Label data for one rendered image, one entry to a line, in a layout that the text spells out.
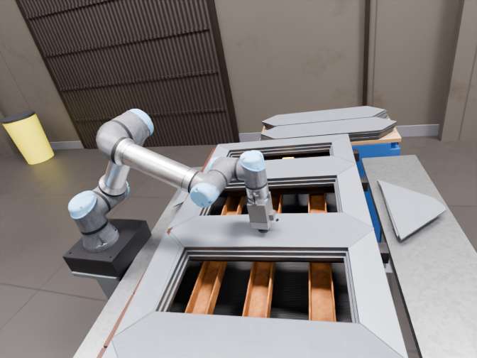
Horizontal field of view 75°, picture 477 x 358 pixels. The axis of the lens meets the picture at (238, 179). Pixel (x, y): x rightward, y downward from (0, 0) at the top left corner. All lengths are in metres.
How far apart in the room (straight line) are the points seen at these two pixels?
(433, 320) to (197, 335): 0.64
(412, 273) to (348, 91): 2.67
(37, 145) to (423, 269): 5.01
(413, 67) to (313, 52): 0.96
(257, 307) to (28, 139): 4.62
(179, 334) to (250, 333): 0.19
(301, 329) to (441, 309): 0.43
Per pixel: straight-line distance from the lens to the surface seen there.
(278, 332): 0.88
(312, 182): 1.43
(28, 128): 5.32
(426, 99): 3.74
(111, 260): 1.41
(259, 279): 1.23
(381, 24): 3.50
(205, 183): 0.92
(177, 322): 0.96
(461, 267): 1.24
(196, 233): 1.21
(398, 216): 1.33
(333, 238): 1.10
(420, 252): 1.26
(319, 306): 1.15
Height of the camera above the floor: 1.60
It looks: 30 degrees down
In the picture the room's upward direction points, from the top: 11 degrees counter-clockwise
